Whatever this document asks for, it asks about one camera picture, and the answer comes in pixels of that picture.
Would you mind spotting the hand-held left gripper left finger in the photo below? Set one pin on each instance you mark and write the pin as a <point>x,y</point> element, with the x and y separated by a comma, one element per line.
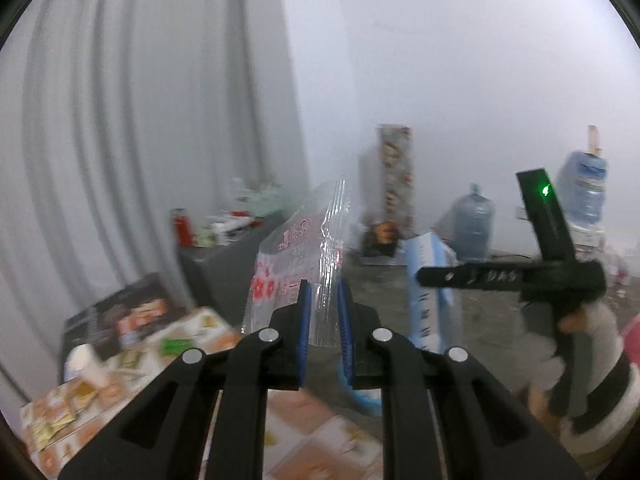
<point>304,332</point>

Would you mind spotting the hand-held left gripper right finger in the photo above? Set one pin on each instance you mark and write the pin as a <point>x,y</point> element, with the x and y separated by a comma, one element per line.
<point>344,332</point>

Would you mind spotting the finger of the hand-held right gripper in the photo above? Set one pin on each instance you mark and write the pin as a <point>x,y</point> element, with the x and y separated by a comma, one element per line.
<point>440,276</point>

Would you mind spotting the blue and white pack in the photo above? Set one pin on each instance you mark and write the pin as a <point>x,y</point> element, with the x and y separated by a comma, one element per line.
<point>425,247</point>

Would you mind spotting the blue plastic bin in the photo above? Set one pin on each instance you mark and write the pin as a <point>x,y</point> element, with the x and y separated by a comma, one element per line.
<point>362,401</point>

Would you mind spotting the clear plastic zip bag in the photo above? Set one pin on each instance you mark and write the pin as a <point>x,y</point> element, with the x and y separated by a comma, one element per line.
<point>300,240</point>

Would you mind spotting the person's right forearm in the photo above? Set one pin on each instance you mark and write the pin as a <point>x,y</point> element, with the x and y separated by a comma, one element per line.
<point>600,360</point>

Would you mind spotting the person's right hand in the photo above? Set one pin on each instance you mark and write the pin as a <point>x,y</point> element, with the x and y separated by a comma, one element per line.
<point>572,319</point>

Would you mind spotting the white water dispenser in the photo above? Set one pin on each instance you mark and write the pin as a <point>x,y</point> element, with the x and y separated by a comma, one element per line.
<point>590,236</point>

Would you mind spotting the blue water jug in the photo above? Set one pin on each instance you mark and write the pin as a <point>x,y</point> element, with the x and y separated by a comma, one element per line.
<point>472,225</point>
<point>585,187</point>

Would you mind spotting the orange and black bag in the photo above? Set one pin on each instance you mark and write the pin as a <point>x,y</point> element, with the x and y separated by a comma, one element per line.
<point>380,241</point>

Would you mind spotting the tile pattern tablecloth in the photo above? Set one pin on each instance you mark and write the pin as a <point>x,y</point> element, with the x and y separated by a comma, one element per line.
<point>310,430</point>

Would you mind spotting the grey cabinet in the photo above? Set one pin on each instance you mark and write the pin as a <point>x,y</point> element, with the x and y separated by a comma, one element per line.
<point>220,270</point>

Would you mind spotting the small green snack packet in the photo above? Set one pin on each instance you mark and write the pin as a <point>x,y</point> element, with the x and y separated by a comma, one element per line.
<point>177,346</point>

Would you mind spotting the teal pen holder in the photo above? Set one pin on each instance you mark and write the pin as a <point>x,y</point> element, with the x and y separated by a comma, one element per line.
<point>265,201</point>

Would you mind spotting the orange snack packet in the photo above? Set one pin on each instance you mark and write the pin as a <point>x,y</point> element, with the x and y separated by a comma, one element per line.
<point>145,316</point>

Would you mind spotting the red bottle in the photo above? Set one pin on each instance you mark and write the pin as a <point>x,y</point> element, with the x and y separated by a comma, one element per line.
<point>183,227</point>

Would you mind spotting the gold and white packet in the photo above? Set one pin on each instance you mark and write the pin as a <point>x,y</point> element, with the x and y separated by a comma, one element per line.
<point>131,361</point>

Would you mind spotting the dark printed box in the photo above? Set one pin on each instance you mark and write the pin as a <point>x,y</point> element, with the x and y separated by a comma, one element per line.
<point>100,317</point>

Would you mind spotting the white paper cup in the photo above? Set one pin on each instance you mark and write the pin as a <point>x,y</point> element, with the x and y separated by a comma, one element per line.
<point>85,362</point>

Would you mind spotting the gold foil packet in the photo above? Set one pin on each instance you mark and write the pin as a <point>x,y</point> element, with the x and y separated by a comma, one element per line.
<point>84,392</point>

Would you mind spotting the orange and yellow noodle packet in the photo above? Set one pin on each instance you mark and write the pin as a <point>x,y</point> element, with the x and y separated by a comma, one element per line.
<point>60,410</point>

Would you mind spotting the grey curtain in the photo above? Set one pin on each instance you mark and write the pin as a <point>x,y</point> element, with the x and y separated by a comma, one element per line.
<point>150,110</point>

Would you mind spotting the yellow snack packet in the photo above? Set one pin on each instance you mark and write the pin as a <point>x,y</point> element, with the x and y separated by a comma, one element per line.
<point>42,435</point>

